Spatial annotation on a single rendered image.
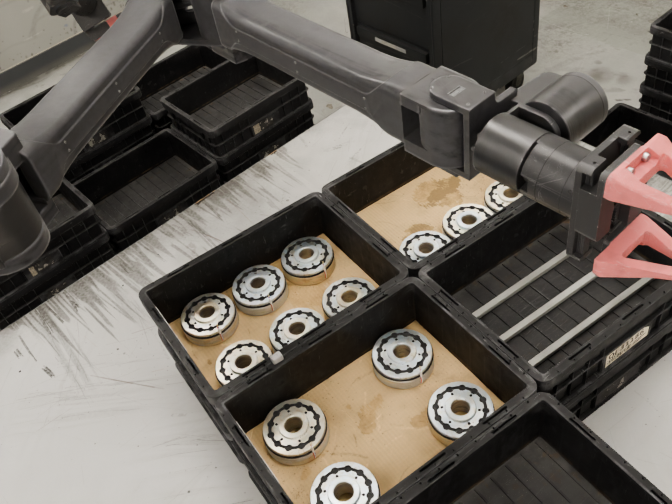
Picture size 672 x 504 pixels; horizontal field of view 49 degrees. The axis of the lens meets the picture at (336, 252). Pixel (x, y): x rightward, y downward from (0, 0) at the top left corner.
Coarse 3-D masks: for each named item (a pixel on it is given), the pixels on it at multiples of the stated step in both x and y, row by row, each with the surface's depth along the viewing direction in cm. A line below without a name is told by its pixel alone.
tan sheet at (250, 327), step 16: (336, 256) 145; (336, 272) 142; (352, 272) 141; (288, 288) 141; (304, 288) 140; (320, 288) 140; (288, 304) 138; (304, 304) 137; (320, 304) 137; (176, 320) 139; (240, 320) 137; (256, 320) 136; (272, 320) 136; (240, 336) 134; (256, 336) 134; (192, 352) 133; (208, 352) 133; (272, 352) 131; (208, 368) 130
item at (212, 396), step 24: (312, 192) 144; (336, 216) 139; (240, 240) 138; (192, 264) 135; (144, 288) 132; (384, 288) 124; (168, 336) 124; (312, 336) 119; (192, 360) 119; (264, 360) 117
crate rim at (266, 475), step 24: (360, 312) 121; (456, 312) 118; (480, 336) 114; (288, 360) 117; (504, 360) 112; (240, 384) 115; (528, 384) 107; (216, 408) 112; (504, 408) 106; (240, 432) 109; (480, 432) 103; (264, 480) 103; (408, 480) 100
